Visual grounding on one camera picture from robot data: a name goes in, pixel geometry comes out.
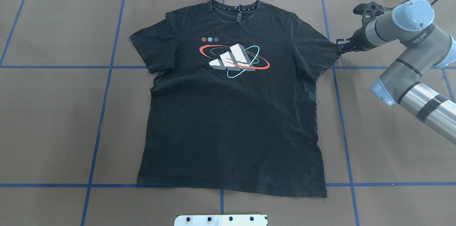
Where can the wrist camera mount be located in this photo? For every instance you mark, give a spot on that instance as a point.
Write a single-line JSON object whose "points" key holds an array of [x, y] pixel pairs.
{"points": [[369, 12]]}

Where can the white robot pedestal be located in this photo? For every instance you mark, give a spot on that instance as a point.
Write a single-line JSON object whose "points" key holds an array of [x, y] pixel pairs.
{"points": [[222, 220]]}

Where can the black printed t-shirt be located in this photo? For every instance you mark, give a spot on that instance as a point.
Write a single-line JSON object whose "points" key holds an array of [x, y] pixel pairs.
{"points": [[233, 106]]}

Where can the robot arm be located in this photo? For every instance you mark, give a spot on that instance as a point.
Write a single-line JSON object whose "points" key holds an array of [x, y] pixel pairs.
{"points": [[426, 46]]}

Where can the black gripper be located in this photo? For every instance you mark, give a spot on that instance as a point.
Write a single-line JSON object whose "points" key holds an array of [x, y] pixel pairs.
{"points": [[357, 39]]}

